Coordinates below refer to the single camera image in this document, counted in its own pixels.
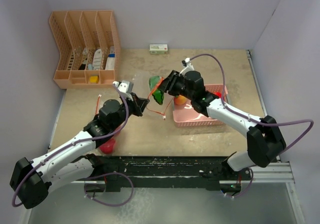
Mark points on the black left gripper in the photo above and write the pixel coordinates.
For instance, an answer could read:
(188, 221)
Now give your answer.
(140, 104)

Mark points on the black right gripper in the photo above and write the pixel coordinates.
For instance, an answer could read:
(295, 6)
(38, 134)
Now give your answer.
(169, 83)

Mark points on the watermelon slice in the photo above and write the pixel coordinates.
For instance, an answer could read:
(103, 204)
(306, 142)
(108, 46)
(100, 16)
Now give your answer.
(155, 92)

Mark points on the peach with green leaf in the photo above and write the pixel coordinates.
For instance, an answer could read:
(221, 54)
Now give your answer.
(180, 100)

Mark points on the large red apple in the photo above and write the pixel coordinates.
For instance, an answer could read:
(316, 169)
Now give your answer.
(218, 94)

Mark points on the clear zip bag orange zipper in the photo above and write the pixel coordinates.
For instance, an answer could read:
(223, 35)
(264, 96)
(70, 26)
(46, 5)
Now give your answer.
(97, 109)

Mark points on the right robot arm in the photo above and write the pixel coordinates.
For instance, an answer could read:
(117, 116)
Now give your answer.
(264, 138)

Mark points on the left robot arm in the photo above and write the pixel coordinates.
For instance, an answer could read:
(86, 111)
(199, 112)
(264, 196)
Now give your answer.
(33, 180)

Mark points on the small green white box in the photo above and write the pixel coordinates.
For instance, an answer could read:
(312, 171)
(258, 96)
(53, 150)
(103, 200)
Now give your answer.
(158, 49)

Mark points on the pink perforated plastic basket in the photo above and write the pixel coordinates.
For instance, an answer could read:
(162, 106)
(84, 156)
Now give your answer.
(186, 116)

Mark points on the blue white box in organizer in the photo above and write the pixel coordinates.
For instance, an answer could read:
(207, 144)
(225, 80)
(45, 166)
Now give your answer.
(110, 63)

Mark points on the yellow item in organizer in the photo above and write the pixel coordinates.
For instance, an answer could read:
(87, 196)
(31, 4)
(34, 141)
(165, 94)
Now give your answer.
(94, 79)

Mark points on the white bottle in organizer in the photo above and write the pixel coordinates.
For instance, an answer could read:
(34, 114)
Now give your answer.
(97, 59)

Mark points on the orange desk file organizer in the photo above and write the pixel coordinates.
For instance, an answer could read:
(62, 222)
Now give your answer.
(78, 34)

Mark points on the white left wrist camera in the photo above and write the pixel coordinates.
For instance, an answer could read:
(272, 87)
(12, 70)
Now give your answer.
(125, 88)

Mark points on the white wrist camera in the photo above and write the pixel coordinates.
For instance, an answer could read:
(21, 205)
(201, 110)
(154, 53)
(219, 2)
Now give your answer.
(187, 66)
(125, 88)

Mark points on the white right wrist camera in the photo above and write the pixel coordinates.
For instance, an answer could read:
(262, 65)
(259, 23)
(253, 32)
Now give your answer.
(187, 66)

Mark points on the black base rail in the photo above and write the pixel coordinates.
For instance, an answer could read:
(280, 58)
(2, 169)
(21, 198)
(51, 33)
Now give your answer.
(206, 172)

